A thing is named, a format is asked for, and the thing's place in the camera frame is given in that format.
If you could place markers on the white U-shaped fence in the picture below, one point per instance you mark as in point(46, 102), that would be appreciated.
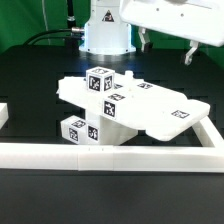
point(208, 157)

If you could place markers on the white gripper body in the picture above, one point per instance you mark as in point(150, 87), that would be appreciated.
point(198, 20)

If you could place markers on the white chair seat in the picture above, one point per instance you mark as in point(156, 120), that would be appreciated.
point(95, 130)

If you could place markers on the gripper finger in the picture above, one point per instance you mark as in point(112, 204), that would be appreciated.
point(146, 44)
point(188, 56)

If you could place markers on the white block at left edge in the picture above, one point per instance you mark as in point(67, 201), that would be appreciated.
point(3, 114)

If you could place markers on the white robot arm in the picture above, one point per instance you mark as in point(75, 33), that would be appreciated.
point(108, 30)

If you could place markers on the white chair back frame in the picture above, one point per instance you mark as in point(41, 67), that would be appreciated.
point(161, 113)

